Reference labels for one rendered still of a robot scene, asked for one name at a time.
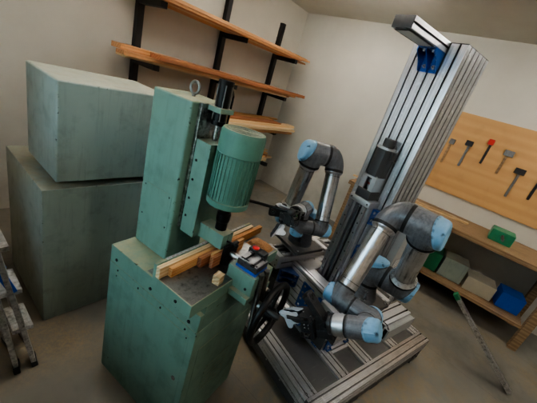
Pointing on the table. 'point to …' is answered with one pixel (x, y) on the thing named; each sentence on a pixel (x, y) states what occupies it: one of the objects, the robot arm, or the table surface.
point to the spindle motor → (235, 168)
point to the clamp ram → (228, 253)
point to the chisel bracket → (216, 237)
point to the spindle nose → (222, 220)
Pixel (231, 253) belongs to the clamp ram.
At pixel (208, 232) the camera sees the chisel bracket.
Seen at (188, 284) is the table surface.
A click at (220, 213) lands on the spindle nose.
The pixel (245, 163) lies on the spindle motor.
